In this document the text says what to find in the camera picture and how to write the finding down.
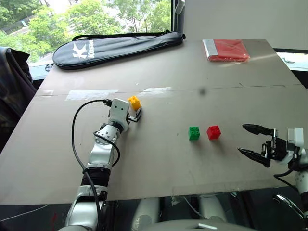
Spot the green toy brick cube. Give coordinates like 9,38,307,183
188,126,201,141

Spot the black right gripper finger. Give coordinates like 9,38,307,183
237,147,271,168
242,123,275,136

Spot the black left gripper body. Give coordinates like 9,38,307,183
126,112,140,124

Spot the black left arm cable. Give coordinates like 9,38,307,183
71,98,121,231

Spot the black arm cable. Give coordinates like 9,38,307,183
71,98,121,231
273,154,300,191

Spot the red toy brick cube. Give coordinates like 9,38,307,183
206,125,222,140

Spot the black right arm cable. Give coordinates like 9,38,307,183
273,154,300,191

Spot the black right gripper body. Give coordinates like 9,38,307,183
261,128,289,161

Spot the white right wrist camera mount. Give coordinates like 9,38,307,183
276,127,308,166

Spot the thin white cable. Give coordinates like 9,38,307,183
182,196,208,220

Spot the red packet with silver strip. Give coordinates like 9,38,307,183
202,38,251,63

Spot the white rounded robot leg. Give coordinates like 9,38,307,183
198,194,228,222

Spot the yellow toy brick cube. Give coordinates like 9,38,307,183
127,95,141,111

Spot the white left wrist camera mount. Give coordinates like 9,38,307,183
107,98,131,132

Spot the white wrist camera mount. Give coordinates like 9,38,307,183
107,98,131,132
276,127,308,166

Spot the chrome curved metal part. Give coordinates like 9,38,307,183
272,193,307,220

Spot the grey robot torso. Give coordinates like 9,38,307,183
141,219,259,231

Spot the black racket bag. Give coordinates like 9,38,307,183
52,29,187,71

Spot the dark clothing pile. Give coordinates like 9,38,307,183
0,46,38,154

